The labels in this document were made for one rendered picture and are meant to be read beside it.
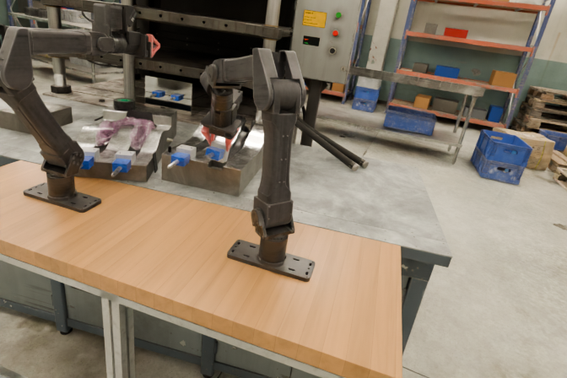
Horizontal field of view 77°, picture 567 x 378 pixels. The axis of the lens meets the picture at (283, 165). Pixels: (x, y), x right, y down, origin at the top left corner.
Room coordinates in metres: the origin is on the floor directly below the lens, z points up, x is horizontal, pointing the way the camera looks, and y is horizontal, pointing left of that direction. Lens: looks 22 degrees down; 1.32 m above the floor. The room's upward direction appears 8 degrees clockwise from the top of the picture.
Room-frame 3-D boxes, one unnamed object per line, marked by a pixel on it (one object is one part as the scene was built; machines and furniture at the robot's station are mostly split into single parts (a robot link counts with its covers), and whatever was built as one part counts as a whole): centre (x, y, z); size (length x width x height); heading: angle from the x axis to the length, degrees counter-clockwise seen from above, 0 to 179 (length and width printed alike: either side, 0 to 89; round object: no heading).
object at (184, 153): (1.00, 0.32, 0.89); 0.13 x 0.05 x 0.05; 171
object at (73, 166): (0.85, 0.58, 0.90); 0.09 x 0.06 x 0.06; 76
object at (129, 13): (1.11, 0.51, 1.25); 0.07 x 0.06 x 0.11; 76
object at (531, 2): (6.66, -2.79, 1.14); 2.06 x 0.65 x 2.27; 71
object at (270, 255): (0.70, 0.00, 0.84); 0.20 x 0.07 x 0.08; 76
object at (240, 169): (1.26, 0.21, 0.87); 0.50 x 0.26 x 0.14; 171
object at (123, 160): (0.97, 0.48, 0.86); 0.13 x 0.05 x 0.05; 8
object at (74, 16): (6.04, 3.63, 0.96); 0.41 x 0.31 x 0.17; 59
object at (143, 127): (1.23, 0.57, 0.90); 0.26 x 0.18 x 0.08; 8
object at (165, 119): (1.23, 0.58, 0.86); 0.50 x 0.26 x 0.11; 8
